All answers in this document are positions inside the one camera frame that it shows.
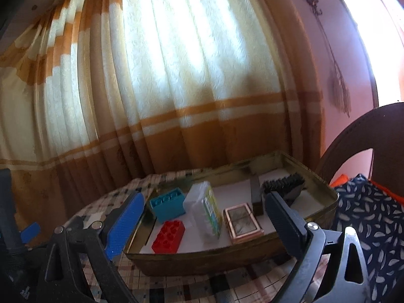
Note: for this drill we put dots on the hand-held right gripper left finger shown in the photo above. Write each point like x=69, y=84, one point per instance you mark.
x=124, y=224

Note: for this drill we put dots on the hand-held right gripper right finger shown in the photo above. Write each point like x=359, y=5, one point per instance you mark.
x=285, y=224

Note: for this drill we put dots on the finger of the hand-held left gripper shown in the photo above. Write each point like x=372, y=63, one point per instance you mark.
x=31, y=231

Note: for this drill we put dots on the black bristle brush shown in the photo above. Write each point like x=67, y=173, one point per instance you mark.
x=284, y=184

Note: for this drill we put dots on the copper framed glass box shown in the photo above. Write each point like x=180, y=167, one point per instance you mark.
x=241, y=224

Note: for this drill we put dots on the red building block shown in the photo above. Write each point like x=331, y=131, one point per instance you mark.
x=167, y=236

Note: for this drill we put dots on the teal building block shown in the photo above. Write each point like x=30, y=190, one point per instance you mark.
x=167, y=210

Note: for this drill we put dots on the clear plastic box green label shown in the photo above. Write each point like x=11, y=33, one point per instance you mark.
x=197, y=211

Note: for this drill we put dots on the gold rectangular tin box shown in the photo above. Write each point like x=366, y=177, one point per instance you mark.
x=189, y=263

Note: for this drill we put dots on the white paper piece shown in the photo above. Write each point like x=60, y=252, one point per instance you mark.
x=93, y=218

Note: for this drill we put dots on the white paper liner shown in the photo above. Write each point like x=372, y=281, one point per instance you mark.
x=227, y=195

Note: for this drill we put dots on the plaid tablecloth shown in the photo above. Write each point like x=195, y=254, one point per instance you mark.
x=176, y=287

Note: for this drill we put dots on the dark blue feather-print cloth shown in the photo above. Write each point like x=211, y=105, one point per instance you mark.
x=372, y=221

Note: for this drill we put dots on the orange cloth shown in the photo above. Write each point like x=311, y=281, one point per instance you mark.
x=388, y=191

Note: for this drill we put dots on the wooden chair back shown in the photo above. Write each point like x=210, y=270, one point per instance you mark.
x=378, y=126

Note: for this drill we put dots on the cream and orange curtain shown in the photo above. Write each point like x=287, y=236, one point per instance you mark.
x=173, y=69

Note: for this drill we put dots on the ornate metal wall hook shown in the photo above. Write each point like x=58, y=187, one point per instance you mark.
x=312, y=1

